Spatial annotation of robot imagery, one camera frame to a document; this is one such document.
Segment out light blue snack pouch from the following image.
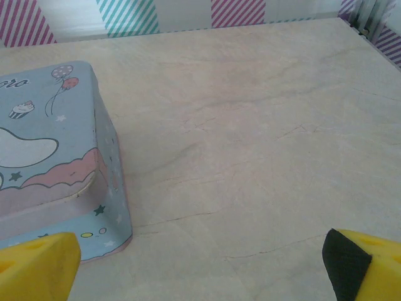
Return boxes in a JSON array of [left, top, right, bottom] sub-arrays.
[[0, 60, 133, 263]]

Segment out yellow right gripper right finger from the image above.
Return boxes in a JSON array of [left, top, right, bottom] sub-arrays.
[[322, 228, 401, 301]]

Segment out aluminium right corner post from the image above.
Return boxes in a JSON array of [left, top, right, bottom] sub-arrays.
[[360, 0, 396, 43]]

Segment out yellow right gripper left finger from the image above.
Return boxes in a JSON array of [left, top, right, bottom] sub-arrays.
[[0, 232, 82, 301]]

